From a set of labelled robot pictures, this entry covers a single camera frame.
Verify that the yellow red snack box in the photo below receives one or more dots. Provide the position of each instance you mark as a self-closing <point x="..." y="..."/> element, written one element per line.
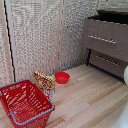
<point x="44" y="81"/>

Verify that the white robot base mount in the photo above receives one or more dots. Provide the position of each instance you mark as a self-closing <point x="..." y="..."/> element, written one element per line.
<point x="122" y="120"/>

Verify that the brown lower drawer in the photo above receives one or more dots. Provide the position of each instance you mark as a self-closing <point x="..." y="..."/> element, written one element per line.
<point x="110" y="65"/>

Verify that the red plastic bowl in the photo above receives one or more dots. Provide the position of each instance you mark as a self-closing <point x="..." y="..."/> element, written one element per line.
<point x="62" y="77"/>

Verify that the black vertical wall strip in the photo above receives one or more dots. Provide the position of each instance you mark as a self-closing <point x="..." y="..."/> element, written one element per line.
<point x="10" y="43"/>

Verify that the red shopping basket blue rim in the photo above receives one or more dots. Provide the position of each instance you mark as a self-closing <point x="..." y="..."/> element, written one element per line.
<point x="20" y="103"/>

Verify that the dark cabinet frame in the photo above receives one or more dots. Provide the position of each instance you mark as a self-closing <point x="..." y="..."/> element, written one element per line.
<point x="113" y="14"/>

